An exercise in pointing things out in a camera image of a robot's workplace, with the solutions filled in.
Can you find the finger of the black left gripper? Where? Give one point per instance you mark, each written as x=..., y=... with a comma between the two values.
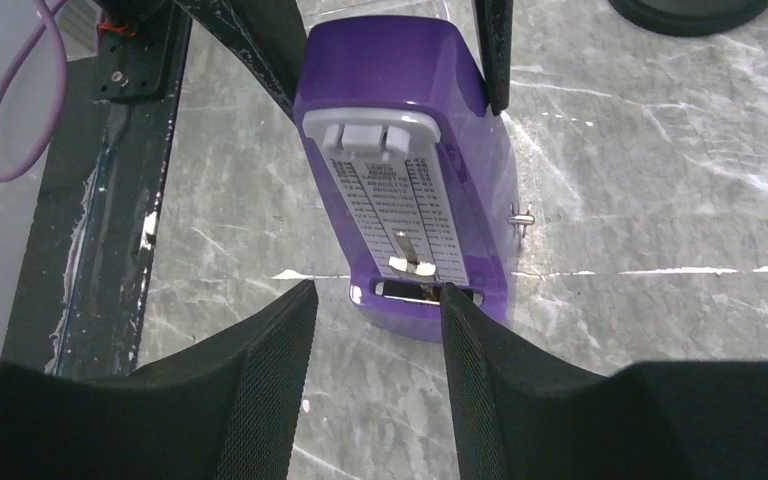
x=267, y=36
x=494, y=24

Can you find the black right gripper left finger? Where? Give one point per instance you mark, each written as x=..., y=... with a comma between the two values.
x=224, y=408

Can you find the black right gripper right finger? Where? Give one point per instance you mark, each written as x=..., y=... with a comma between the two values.
x=519, y=412

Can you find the purple metronome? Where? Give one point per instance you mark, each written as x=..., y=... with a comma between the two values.
x=416, y=173

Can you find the black desktop microphone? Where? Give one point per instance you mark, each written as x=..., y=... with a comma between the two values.
x=689, y=18

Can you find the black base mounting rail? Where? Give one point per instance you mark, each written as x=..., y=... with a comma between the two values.
x=82, y=290

